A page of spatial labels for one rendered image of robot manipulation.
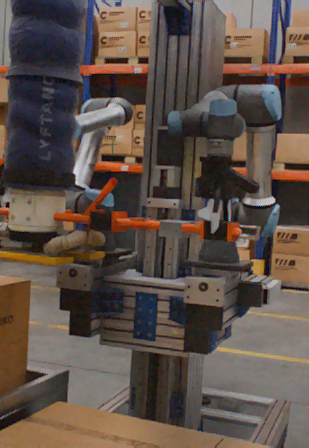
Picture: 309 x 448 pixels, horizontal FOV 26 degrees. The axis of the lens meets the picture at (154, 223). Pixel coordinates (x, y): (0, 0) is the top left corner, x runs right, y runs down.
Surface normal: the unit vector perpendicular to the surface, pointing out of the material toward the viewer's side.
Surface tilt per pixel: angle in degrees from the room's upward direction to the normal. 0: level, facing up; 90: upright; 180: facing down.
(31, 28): 79
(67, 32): 75
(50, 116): 70
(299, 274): 88
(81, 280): 90
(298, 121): 90
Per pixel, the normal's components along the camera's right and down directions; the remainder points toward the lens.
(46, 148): 0.45, -0.22
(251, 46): -0.32, 0.07
